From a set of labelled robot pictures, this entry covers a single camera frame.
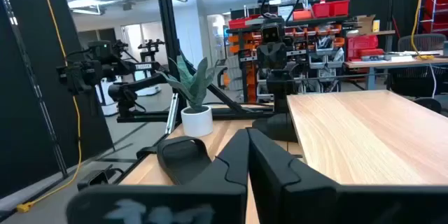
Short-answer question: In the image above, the red tool case stack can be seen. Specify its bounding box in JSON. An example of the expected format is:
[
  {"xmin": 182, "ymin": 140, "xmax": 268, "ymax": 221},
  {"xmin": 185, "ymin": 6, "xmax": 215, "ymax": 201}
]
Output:
[{"xmin": 346, "ymin": 34, "xmax": 379, "ymax": 60}]

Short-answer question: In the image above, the green plant in white pot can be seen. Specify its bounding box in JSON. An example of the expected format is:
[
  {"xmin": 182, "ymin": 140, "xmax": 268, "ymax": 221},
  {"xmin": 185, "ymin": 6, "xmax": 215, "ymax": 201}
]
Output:
[{"xmin": 155, "ymin": 54, "xmax": 221, "ymax": 139}]

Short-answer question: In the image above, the black rack with orange bins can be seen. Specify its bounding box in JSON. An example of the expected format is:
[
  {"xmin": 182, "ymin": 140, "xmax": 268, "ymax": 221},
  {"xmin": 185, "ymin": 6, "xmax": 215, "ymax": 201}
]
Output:
[{"xmin": 227, "ymin": 13, "xmax": 347, "ymax": 104}]

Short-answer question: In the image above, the grey mesh office chair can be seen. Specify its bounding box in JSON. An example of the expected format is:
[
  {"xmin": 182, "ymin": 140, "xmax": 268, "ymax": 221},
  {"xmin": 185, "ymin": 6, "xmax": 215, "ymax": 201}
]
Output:
[{"xmin": 397, "ymin": 33, "xmax": 447, "ymax": 53}]

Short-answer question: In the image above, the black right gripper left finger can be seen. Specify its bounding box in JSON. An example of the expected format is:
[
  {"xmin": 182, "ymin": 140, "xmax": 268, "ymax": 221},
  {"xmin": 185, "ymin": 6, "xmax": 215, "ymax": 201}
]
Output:
[{"xmin": 65, "ymin": 128, "xmax": 251, "ymax": 224}]

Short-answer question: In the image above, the wooden office desk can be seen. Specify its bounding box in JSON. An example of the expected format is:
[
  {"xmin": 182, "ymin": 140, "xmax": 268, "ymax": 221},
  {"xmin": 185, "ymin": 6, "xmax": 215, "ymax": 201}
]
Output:
[{"xmin": 344, "ymin": 55, "xmax": 448, "ymax": 92}]

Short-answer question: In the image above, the brown cardboard box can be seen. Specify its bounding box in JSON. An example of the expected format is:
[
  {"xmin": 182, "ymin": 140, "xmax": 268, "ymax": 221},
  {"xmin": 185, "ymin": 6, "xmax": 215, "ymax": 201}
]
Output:
[{"xmin": 356, "ymin": 14, "xmax": 376, "ymax": 36}]

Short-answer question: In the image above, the white machine base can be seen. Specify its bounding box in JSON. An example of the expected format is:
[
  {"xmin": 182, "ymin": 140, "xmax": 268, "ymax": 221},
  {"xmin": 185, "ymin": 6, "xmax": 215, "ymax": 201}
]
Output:
[{"xmin": 94, "ymin": 76, "xmax": 120, "ymax": 117}]

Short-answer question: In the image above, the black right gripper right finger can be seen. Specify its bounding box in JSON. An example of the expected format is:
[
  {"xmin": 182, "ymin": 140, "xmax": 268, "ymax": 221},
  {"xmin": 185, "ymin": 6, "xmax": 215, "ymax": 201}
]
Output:
[{"xmin": 249, "ymin": 128, "xmax": 448, "ymax": 224}]

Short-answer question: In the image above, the silver aluminium bar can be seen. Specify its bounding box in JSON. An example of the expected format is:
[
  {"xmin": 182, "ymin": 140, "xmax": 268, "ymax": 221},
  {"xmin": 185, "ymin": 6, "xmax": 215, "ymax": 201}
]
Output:
[{"xmin": 164, "ymin": 92, "xmax": 180, "ymax": 134}]

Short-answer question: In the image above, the black office chair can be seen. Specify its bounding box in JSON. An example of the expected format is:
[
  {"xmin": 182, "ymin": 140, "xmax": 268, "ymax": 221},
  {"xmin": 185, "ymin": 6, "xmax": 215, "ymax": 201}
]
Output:
[{"xmin": 386, "ymin": 65, "xmax": 448, "ymax": 115}]

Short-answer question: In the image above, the metal cart with red bins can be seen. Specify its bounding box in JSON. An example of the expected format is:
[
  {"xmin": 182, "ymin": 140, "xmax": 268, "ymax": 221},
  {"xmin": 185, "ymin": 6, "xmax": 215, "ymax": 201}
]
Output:
[{"xmin": 419, "ymin": 0, "xmax": 448, "ymax": 38}]

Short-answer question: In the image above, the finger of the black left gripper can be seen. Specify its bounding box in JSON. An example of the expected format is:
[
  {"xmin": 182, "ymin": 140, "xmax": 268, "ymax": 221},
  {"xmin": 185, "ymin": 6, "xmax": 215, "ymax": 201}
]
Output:
[
  {"xmin": 272, "ymin": 47, "xmax": 282, "ymax": 71},
  {"xmin": 265, "ymin": 47, "xmax": 274, "ymax": 71}
]

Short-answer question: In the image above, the black metal table frame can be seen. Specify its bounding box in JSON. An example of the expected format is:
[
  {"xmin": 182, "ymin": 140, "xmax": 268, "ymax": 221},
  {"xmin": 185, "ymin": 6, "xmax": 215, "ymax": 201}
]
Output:
[{"xmin": 115, "ymin": 0, "xmax": 389, "ymax": 137}]

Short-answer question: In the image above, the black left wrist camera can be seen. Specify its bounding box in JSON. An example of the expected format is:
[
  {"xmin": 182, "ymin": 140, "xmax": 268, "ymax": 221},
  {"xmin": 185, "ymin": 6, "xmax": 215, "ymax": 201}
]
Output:
[{"xmin": 261, "ymin": 23, "xmax": 285, "ymax": 43}]

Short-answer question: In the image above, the yellow cable with plug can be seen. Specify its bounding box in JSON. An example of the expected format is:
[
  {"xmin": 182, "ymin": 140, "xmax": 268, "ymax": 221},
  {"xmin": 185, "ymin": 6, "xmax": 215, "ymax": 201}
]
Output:
[{"xmin": 15, "ymin": 0, "xmax": 83, "ymax": 214}]

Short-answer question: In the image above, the black room divider panel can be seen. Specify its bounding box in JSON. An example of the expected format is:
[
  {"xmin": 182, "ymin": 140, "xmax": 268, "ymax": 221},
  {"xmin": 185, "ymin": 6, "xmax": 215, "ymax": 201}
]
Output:
[{"xmin": 0, "ymin": 0, "xmax": 115, "ymax": 199}]

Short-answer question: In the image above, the red plastic storage bin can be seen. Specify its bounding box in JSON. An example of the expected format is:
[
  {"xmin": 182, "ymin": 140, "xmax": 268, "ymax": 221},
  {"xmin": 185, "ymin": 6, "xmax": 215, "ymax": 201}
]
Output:
[
  {"xmin": 228, "ymin": 14, "xmax": 262, "ymax": 30},
  {"xmin": 311, "ymin": 2, "xmax": 332, "ymax": 19},
  {"xmin": 292, "ymin": 8, "xmax": 314, "ymax": 21},
  {"xmin": 330, "ymin": 0, "xmax": 351, "ymax": 18}
]

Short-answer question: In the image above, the black table edge clamp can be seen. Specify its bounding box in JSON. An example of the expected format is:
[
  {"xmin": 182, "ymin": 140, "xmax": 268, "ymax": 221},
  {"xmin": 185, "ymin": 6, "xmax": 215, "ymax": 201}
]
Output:
[{"xmin": 135, "ymin": 146, "xmax": 159, "ymax": 160}]

